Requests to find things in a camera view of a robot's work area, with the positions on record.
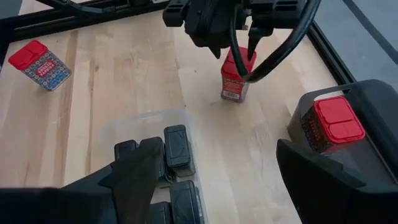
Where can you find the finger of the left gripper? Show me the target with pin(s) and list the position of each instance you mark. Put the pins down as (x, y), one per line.
(216, 50)
(253, 43)

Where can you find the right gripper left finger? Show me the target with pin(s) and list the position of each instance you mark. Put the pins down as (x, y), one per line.
(124, 193)

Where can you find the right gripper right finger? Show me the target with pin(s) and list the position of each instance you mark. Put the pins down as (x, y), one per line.
(326, 199)

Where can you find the red-lidded spice tin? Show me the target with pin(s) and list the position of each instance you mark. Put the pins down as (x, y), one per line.
(233, 84)
(339, 121)
(40, 65)

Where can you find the clear plastic bin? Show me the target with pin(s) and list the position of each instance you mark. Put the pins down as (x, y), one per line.
(140, 121)

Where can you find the dark grey plastic bin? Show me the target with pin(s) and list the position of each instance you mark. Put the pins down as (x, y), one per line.
(379, 102)

